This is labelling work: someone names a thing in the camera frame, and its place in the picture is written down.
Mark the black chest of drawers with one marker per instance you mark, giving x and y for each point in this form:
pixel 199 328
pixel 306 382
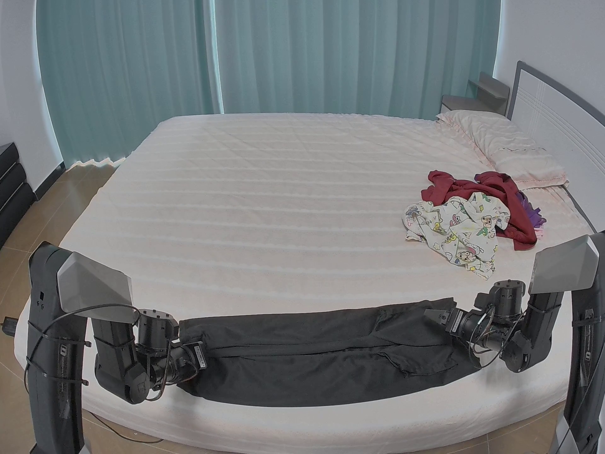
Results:
pixel 14 187

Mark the dark red garment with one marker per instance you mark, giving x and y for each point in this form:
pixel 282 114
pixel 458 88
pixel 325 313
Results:
pixel 515 215

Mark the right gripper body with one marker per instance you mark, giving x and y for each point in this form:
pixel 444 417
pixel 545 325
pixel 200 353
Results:
pixel 461 324

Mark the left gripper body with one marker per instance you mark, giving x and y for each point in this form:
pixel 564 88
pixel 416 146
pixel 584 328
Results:
pixel 189 360

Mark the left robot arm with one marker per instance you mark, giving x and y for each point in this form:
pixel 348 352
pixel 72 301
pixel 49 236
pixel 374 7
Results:
pixel 71 300

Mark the grey bedside table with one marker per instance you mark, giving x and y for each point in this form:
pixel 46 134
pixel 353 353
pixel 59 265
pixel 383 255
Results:
pixel 465 102

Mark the blue-green curtain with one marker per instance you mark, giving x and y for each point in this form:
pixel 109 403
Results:
pixel 354 40
pixel 132 64

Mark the bed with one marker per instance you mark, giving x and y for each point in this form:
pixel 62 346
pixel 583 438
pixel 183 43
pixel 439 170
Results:
pixel 283 196

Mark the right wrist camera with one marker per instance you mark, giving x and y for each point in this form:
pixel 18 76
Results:
pixel 483 301

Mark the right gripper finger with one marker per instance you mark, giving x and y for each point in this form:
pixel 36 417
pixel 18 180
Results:
pixel 436 317

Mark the white printed pyjama top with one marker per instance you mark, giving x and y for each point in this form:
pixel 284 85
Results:
pixel 453 234

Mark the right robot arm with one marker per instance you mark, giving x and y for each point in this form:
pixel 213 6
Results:
pixel 567 272

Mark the purple garment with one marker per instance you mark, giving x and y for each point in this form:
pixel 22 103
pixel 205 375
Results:
pixel 531 211

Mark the black T-shirt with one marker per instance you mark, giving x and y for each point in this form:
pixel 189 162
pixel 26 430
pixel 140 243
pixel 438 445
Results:
pixel 307 353

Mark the pale pink pillow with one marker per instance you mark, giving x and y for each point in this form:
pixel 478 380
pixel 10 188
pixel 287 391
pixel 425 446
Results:
pixel 510 149

